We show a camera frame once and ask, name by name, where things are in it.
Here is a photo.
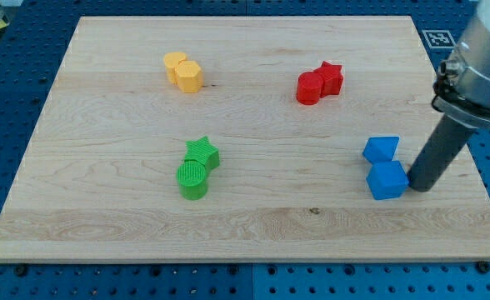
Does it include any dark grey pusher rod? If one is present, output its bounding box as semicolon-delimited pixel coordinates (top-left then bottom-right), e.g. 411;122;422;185
407;115;476;193

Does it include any blue cube block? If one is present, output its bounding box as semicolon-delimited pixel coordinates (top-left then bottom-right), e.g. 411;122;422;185
366;161;409;200

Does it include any blue triangle block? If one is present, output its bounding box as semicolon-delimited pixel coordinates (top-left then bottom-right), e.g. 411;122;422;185
362;137;400;164

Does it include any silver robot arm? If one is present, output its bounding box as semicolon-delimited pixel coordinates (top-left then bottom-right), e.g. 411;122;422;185
432;0;490;130

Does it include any green star block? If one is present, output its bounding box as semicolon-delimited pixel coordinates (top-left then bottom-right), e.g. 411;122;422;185
184;136;220;172

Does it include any red cylinder block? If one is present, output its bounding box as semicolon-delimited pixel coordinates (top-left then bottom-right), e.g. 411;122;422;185
296;72;323;105

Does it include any yellow cylinder block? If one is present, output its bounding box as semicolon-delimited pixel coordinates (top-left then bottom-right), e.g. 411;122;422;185
163;52;188;84

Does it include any wooden board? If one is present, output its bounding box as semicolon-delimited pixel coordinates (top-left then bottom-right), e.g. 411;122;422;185
0;16;490;263

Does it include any green cylinder block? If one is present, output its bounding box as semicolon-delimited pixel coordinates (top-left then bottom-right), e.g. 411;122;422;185
176;161;208;200

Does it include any white fiducial marker tag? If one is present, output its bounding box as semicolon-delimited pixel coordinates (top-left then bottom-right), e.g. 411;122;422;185
422;29;456;49

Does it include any yellow hexagon block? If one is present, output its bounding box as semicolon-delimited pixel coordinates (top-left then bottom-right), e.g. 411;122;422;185
175;61;203;93

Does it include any red star block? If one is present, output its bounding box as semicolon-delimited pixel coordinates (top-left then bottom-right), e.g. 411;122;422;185
313;61;344;98

